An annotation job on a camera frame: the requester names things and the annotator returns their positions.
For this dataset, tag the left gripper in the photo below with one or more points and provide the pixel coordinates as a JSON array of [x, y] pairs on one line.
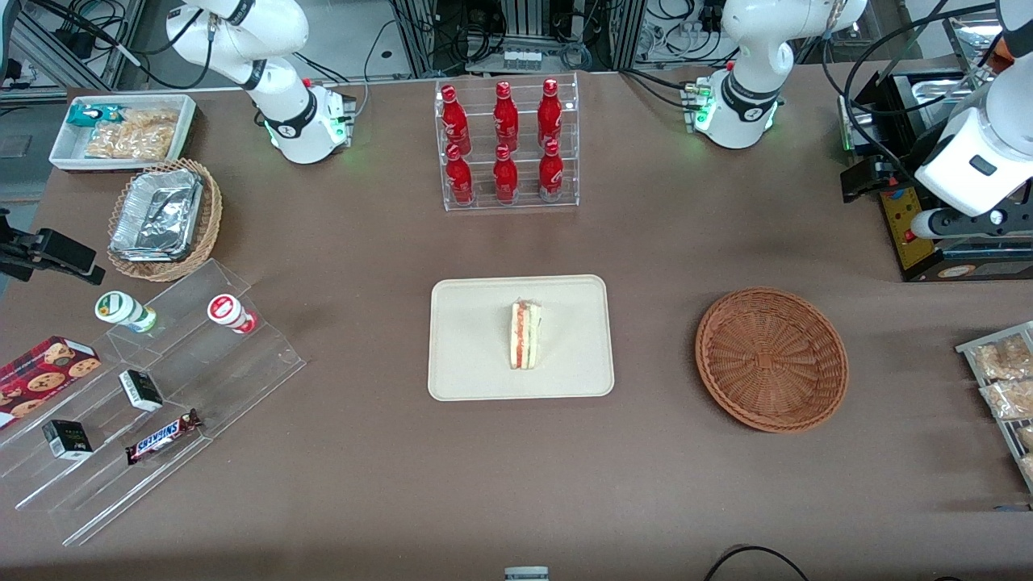
[[902, 164]]

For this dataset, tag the triangular sandwich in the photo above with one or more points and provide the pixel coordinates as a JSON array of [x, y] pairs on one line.
[[524, 335]]

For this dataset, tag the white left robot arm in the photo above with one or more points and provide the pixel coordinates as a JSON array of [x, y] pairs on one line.
[[750, 48]]

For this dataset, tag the round brown wicker basket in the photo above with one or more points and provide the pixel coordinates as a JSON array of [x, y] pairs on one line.
[[771, 359]]

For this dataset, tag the beige plastic tray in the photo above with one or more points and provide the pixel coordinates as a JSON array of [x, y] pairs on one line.
[[468, 347]]

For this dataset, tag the oval light wicker basket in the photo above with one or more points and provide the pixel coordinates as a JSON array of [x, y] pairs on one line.
[[206, 226]]

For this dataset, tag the black food warmer machine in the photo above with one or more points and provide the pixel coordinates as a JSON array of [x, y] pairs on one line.
[[900, 236]]

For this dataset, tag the steel food pan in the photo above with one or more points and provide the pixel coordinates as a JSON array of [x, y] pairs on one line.
[[944, 90]]

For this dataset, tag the clear bag of pastry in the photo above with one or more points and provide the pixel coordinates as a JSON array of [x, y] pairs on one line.
[[1005, 359], [1009, 399]]

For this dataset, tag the red cola bottle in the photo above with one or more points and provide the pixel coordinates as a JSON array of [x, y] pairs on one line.
[[551, 172], [550, 109], [506, 113], [458, 177], [505, 176], [454, 117]]

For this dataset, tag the clear acrylic bottle rack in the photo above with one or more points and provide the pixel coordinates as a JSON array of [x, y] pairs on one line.
[[524, 206]]

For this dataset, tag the grey socket strip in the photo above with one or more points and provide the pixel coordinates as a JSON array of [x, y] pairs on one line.
[[520, 60]]

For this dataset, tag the small grey box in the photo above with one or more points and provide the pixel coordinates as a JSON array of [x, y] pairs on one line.
[[526, 574]]

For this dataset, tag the red lid yogurt cup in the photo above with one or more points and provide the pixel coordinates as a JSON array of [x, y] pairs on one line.
[[226, 311]]

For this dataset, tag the clear acrylic step stand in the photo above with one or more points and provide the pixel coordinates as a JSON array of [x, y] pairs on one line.
[[234, 379]]

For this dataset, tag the aluminium foil container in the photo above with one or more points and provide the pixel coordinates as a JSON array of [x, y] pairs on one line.
[[157, 214]]

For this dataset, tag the clear bag of crackers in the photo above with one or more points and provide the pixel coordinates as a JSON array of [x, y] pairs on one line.
[[137, 137]]

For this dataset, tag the snickers chocolate bar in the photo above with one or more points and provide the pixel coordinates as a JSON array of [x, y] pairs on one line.
[[161, 437]]

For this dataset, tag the small black white box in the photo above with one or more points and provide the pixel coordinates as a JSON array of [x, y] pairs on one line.
[[67, 440], [141, 390]]

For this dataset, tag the green lid yogurt cup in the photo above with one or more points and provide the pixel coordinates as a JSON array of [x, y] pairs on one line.
[[121, 309]]

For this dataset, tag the teal snack packet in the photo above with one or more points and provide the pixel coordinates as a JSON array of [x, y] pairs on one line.
[[89, 115]]

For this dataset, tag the white rectangular snack bin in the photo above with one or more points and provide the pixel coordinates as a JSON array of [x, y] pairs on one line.
[[64, 149]]

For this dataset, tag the red cookie box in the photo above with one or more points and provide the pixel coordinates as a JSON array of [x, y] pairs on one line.
[[44, 375]]

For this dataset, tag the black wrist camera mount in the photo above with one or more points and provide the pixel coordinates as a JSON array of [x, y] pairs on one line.
[[968, 223]]

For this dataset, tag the black clamp mount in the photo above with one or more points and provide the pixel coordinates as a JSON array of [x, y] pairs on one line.
[[56, 250]]

